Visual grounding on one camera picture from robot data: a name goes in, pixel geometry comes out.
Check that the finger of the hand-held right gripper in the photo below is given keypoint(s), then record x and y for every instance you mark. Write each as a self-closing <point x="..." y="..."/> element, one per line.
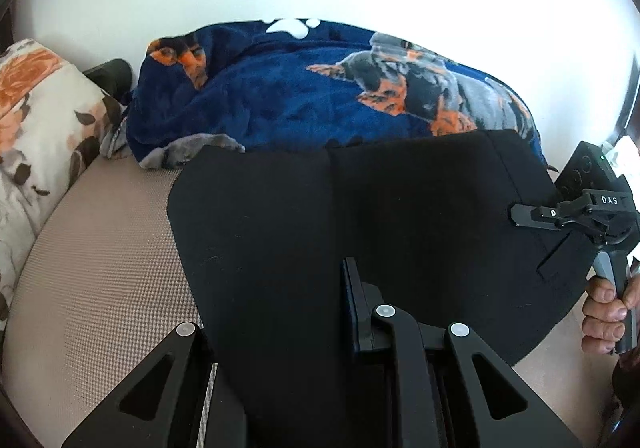
<point x="540" y="217"/>

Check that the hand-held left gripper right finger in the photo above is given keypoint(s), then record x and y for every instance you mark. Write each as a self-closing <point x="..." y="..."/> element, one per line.
<point x="356" y="323"/>

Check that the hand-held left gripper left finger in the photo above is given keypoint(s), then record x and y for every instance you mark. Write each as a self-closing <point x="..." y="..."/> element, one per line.
<point x="190" y="353"/>

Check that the black pants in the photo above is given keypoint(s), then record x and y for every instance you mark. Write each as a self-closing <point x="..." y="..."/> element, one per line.
<point x="300" y="228"/>

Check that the person's right hand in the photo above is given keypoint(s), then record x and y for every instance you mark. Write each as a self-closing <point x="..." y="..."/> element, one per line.
<point x="600" y="323"/>

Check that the white printed cloth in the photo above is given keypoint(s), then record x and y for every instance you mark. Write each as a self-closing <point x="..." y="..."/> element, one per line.
<point x="625" y="150"/>

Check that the black flat panel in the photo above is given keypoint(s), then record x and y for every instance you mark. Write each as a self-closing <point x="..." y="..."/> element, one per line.
<point x="112" y="75"/>

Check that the white floral pillow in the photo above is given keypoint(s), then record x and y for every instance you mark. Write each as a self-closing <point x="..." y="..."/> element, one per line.
<point x="45" y="128"/>

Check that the blue printed blanket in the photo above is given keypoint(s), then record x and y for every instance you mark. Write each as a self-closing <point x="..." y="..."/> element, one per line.
<point x="280" y="98"/>

